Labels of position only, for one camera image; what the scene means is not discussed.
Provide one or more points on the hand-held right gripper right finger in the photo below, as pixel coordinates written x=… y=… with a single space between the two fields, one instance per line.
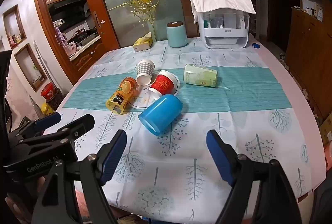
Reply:
x=220 y=159

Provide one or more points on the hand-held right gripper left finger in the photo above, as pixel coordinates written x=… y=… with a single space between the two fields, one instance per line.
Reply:
x=114 y=156

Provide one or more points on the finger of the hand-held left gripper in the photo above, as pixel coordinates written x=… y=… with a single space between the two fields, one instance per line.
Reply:
x=48 y=120
x=79 y=124

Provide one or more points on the blue plastic cup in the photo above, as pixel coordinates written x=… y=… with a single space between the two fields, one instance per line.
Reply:
x=160 y=116

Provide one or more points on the grey checkered paper cup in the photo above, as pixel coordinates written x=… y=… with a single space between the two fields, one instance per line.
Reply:
x=144 y=72

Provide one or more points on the red paper cup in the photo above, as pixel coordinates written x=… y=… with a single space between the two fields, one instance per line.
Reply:
x=162 y=85

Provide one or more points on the yellow plastic container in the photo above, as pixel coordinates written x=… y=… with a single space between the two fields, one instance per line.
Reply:
x=46 y=109

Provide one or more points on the red bucket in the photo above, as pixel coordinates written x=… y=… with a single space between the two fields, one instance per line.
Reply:
x=49 y=91

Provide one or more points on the tree print tablecloth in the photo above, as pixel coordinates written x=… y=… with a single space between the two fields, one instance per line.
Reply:
x=181 y=161

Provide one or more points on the yellow tissue box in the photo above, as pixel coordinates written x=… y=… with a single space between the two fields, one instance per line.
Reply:
x=142 y=43

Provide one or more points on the cardboard box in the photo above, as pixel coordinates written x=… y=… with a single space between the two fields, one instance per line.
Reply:
x=326 y=128

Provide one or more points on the small blue lid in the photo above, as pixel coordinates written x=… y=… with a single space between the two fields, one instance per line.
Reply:
x=256 y=45

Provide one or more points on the white plastic organizer box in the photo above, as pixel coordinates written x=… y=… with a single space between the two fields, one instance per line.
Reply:
x=224 y=29

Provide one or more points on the teal canister with brown lid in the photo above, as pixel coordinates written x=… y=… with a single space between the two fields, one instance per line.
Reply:
x=177 y=34

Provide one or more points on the brown wooden sideboard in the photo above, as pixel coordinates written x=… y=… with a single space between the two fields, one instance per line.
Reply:
x=308 y=58

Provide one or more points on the white cloth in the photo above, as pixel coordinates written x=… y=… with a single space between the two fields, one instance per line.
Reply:
x=221 y=3

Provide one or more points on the large wall niche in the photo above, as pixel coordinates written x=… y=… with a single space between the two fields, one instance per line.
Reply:
x=29 y=65

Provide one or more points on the small wall niche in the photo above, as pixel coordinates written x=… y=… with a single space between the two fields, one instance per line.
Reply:
x=14 y=25

